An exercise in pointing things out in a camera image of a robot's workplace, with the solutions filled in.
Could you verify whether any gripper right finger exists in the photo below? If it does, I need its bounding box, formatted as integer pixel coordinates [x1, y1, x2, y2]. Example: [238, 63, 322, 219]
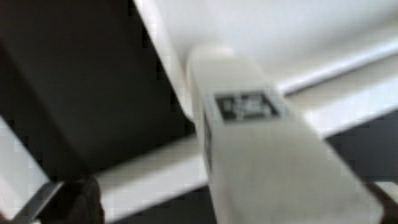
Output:
[366, 183, 398, 214]

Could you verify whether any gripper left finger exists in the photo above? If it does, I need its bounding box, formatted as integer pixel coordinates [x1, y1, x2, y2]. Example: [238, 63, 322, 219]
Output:
[11, 177, 105, 224]

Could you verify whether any white desk leg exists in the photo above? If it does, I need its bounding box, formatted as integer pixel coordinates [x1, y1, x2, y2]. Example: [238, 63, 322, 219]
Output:
[187, 43, 384, 224]

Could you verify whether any white desk top tray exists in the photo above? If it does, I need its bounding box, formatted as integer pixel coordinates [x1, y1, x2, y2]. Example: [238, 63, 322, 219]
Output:
[100, 0, 398, 220]

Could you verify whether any white front fence bar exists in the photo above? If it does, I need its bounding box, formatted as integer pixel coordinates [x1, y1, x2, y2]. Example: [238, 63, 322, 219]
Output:
[0, 117, 59, 224]

